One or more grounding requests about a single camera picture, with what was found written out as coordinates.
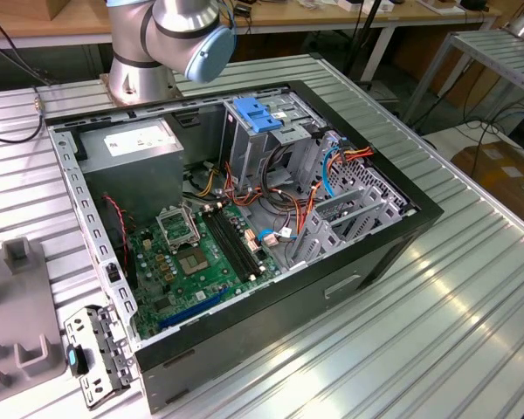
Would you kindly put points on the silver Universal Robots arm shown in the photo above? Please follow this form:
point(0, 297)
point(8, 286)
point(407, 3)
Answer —
point(179, 26)

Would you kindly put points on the grey metal disk bay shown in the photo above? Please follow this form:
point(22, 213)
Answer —
point(327, 244)

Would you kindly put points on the black RAM slot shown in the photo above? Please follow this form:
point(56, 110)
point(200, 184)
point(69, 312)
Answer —
point(225, 246)
point(243, 237)
point(231, 244)
point(238, 238)

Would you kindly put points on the grey metal drive cage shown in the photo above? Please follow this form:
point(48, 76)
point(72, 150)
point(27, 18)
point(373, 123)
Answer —
point(249, 153)

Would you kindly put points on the green motherboard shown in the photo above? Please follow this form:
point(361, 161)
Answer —
point(214, 279)

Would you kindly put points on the CPU socket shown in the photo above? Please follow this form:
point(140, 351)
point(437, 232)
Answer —
point(193, 262)

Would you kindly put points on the blue plastic drive latch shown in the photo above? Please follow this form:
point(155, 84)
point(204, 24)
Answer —
point(257, 115)

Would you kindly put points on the black open PC case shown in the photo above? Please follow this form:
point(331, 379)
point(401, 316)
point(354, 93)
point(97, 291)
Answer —
point(266, 331)

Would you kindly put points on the blue expansion slot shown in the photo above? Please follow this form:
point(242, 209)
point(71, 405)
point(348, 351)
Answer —
point(192, 311)

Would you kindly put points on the grey power supply unit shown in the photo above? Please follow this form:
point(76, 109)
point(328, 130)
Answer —
point(131, 183)

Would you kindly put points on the long wooden desk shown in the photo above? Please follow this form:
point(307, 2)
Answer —
point(310, 17)

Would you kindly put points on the small white box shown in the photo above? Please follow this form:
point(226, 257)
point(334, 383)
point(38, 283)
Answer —
point(349, 4)

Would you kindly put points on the black tripod stand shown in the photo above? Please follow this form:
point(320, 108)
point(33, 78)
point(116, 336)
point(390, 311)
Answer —
point(370, 11)

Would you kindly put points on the black latch with teal tab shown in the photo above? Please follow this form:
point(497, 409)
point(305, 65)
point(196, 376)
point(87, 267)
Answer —
point(77, 360)

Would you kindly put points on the cardboard box on floor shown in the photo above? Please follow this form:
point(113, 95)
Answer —
point(506, 174)

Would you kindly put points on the grey parts rack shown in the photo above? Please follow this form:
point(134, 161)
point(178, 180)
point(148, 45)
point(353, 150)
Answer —
point(22, 305)

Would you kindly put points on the brown box on desk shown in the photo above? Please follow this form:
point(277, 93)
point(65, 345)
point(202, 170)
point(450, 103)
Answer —
point(54, 8)

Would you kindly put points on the black device on desk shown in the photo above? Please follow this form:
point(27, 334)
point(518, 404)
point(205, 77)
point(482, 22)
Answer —
point(473, 4)

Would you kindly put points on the small black case switch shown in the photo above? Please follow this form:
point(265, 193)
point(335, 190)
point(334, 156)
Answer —
point(112, 271)

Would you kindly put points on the grey expansion card bracket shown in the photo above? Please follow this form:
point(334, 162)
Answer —
point(105, 331)

